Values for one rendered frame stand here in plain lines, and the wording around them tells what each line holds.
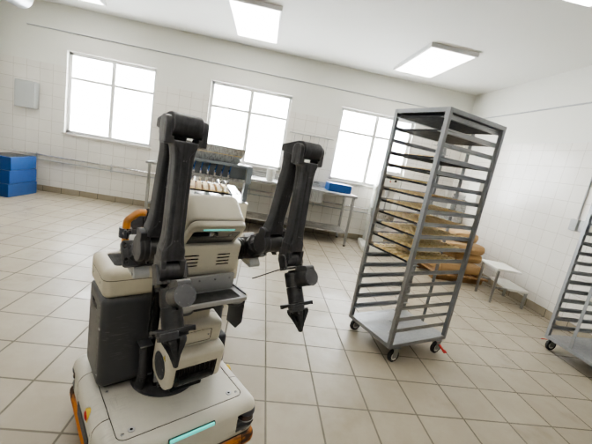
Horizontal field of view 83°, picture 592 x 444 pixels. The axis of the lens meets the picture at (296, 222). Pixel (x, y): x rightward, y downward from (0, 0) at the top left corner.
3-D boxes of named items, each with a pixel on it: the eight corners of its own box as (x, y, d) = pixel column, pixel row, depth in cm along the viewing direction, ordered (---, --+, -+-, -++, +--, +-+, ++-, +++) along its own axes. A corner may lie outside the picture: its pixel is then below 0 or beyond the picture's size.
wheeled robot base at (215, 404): (67, 397, 160) (70, 351, 155) (193, 361, 202) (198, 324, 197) (95, 527, 111) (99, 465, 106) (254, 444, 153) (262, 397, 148)
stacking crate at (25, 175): (10, 176, 544) (11, 164, 540) (36, 181, 548) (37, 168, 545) (-21, 180, 485) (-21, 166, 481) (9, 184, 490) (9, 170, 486)
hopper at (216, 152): (181, 153, 314) (182, 138, 311) (240, 163, 330) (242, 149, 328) (180, 155, 287) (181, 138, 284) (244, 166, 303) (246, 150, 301)
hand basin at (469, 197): (468, 247, 561) (486, 183, 540) (447, 245, 557) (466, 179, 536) (438, 233, 659) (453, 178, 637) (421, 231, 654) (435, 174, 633)
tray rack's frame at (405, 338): (388, 360, 240) (453, 106, 206) (345, 324, 283) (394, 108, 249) (444, 349, 272) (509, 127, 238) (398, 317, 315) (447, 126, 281)
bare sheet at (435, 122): (446, 117, 213) (447, 114, 213) (400, 118, 247) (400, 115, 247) (498, 135, 243) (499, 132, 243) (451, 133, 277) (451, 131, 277)
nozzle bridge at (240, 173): (168, 188, 320) (172, 151, 313) (243, 197, 341) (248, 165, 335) (165, 193, 289) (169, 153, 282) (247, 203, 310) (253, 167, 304)
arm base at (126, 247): (158, 240, 114) (119, 241, 106) (166, 233, 109) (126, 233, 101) (161, 264, 112) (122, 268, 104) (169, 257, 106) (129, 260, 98)
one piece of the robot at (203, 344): (121, 361, 136) (140, 223, 118) (207, 339, 161) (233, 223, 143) (139, 411, 117) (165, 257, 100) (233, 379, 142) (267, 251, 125)
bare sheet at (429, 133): (442, 131, 215) (443, 129, 215) (397, 129, 249) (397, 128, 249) (494, 147, 245) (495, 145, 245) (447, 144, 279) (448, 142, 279)
